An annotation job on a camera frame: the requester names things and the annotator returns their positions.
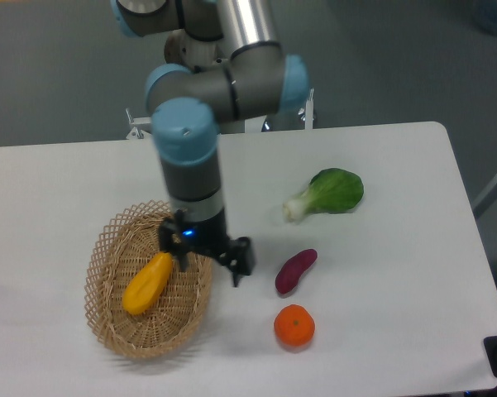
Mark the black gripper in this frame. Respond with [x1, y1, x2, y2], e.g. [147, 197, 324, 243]
[158, 208, 256, 287]

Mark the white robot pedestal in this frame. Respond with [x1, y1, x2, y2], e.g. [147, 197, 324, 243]
[164, 30, 226, 71]

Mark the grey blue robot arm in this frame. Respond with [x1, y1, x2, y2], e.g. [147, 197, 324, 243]
[111, 1, 310, 281]

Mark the yellow mango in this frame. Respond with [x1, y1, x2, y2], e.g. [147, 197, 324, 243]
[122, 252, 174, 315]

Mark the woven wicker basket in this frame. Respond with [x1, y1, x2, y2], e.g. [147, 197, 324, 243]
[84, 201, 212, 359]

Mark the purple sweet potato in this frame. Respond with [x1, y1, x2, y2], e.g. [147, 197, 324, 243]
[275, 249, 318, 295]

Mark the orange mandarin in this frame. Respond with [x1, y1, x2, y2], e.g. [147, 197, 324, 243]
[274, 304, 316, 348]

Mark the green bok choy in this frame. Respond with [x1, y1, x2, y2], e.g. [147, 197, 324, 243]
[282, 168, 365, 222]

